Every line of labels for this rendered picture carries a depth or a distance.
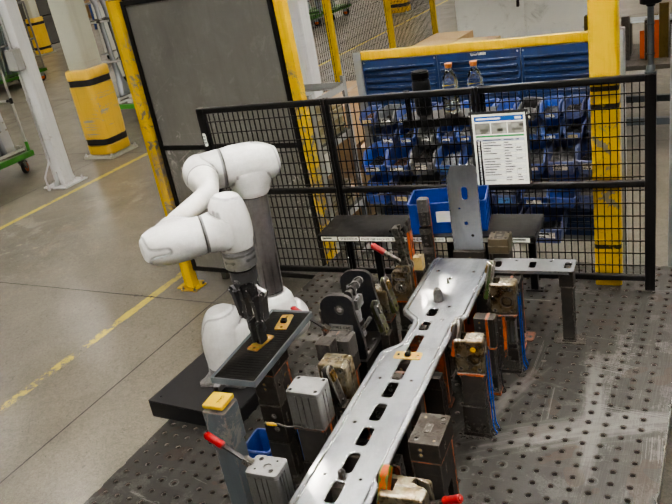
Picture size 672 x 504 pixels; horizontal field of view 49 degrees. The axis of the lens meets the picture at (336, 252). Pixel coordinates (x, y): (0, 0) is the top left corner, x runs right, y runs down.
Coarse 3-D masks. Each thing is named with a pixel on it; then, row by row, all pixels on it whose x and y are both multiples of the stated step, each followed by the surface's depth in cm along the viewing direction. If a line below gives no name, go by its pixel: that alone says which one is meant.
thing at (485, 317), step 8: (488, 312) 239; (480, 320) 236; (488, 320) 235; (496, 320) 238; (480, 328) 238; (488, 328) 236; (496, 328) 238; (488, 336) 237; (496, 336) 238; (488, 344) 238; (496, 344) 238; (496, 352) 243; (496, 360) 243; (488, 368) 243; (496, 368) 243; (496, 376) 244; (496, 384) 244; (504, 384) 251; (488, 392) 247; (496, 392) 245; (504, 392) 246
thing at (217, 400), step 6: (210, 396) 191; (216, 396) 190; (222, 396) 190; (228, 396) 189; (204, 402) 189; (210, 402) 188; (216, 402) 188; (222, 402) 187; (228, 402) 188; (204, 408) 188; (210, 408) 187; (216, 408) 186; (222, 408) 186
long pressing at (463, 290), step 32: (416, 288) 259; (448, 288) 256; (480, 288) 253; (416, 320) 239; (448, 320) 236; (384, 352) 225; (384, 384) 210; (416, 384) 208; (352, 416) 199; (384, 416) 197; (352, 448) 187; (384, 448) 185; (320, 480) 179; (352, 480) 177
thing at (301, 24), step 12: (288, 0) 621; (300, 0) 621; (300, 12) 622; (300, 24) 626; (300, 36) 631; (312, 36) 641; (300, 48) 636; (312, 48) 642; (300, 60) 641; (312, 60) 643; (312, 72) 644; (312, 96) 651; (324, 156) 673
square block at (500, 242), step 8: (496, 232) 277; (504, 232) 276; (488, 240) 273; (496, 240) 272; (504, 240) 270; (512, 240) 277; (488, 248) 274; (496, 248) 273; (504, 248) 272; (496, 256) 275; (504, 256) 274; (512, 256) 279; (496, 264) 276
